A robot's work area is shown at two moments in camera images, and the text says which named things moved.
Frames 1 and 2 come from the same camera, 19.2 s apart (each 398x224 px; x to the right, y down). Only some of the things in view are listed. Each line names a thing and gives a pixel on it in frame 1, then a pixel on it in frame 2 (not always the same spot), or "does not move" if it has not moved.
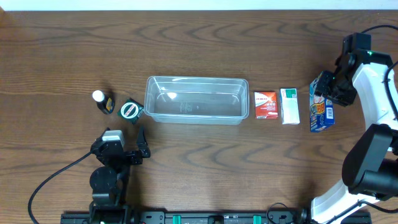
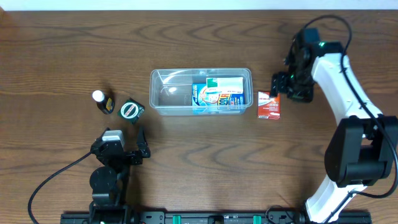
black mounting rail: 226,217 does not move
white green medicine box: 289,106 to 224,85
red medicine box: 266,105 does not move
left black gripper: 125,154 does not move
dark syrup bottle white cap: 105,103 does not move
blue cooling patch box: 321,109 to 212,102
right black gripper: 325,88 to 280,84
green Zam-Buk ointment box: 130,110 does not move
